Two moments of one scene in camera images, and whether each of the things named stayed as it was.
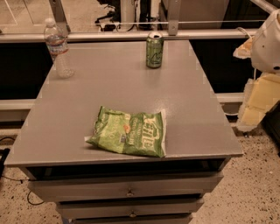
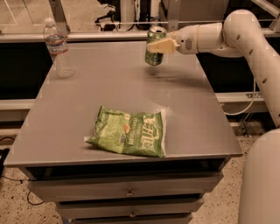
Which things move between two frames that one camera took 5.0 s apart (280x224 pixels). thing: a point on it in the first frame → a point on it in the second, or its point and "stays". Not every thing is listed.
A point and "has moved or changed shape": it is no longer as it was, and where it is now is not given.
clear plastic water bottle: (56, 42) stays
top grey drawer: (115, 189) stays
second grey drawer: (129, 206) stays
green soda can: (154, 50) has moved or changed shape
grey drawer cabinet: (90, 184) stays
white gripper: (267, 48) → (187, 39)
